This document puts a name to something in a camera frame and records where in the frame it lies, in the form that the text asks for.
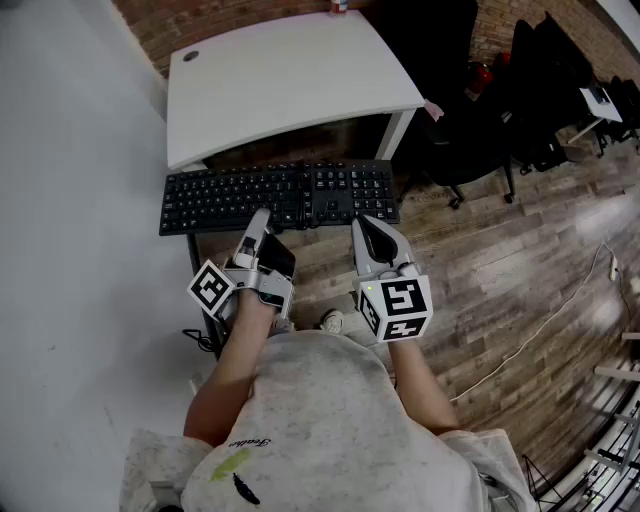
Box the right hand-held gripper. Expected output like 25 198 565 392
351 214 434 346

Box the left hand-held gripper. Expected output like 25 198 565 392
187 206 297 326

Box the black keyboard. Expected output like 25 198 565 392
158 158 401 237

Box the person's right forearm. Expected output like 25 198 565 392
387 339 461 436

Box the person's left forearm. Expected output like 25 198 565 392
182 289 274 449

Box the person's right white shoe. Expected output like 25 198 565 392
319 308 346 335

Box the black office chair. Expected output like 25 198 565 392
394 102 519 211

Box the person's grey speckled shirt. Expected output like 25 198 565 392
119 332 539 512

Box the large red fire extinguisher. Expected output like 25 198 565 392
464 62 495 99

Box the black chair row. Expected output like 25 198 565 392
509 12 596 174

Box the small white side table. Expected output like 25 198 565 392
567 84 624 146

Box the black tripod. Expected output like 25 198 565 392
522 452 552 501

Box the metal rack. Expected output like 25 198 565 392
539 332 640 512

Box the black floor cable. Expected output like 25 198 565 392
181 327 217 354

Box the white floor cable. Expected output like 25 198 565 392
449 242 622 404

